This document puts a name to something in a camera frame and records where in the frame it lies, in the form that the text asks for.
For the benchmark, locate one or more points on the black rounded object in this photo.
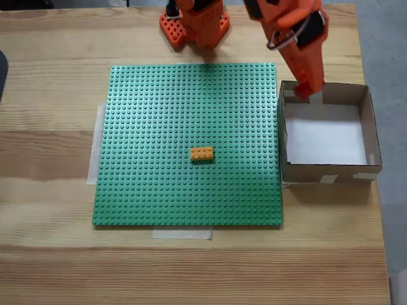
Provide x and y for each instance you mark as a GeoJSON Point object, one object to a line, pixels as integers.
{"type": "Point", "coordinates": [3, 76]}

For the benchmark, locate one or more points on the white paper sheet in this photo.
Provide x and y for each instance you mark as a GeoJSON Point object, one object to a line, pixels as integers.
{"type": "Point", "coordinates": [324, 139]}

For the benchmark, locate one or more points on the green lego baseplate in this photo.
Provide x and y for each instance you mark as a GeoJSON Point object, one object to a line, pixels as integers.
{"type": "Point", "coordinates": [143, 127]}

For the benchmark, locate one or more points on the black table clamp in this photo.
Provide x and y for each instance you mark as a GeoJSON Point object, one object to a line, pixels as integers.
{"type": "Point", "coordinates": [171, 8]}

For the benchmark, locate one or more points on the yellow lego block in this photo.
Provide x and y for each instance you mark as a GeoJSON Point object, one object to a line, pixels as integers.
{"type": "Point", "coordinates": [202, 154]}

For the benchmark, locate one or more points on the brown cardboard box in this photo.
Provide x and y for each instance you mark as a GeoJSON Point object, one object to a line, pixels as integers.
{"type": "Point", "coordinates": [334, 174]}

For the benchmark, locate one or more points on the masking tape strip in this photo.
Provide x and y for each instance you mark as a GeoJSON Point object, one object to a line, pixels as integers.
{"type": "Point", "coordinates": [93, 152]}
{"type": "Point", "coordinates": [181, 234]}

